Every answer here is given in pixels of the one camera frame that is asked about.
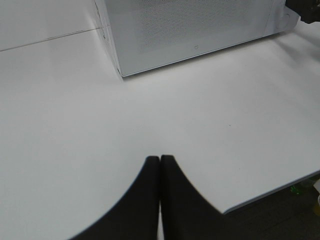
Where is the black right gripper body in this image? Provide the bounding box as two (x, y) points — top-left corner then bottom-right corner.
(285, 0), (320, 24)

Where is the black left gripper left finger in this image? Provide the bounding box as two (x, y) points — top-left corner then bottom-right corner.
(73, 156), (160, 240)

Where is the round white door button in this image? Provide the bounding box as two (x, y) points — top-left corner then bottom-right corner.
(280, 13), (291, 28)

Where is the white microwave oven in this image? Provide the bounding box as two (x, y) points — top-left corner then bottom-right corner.
(93, 0), (300, 81)

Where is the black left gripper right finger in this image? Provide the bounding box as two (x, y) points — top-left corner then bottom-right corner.
(160, 155), (224, 240)

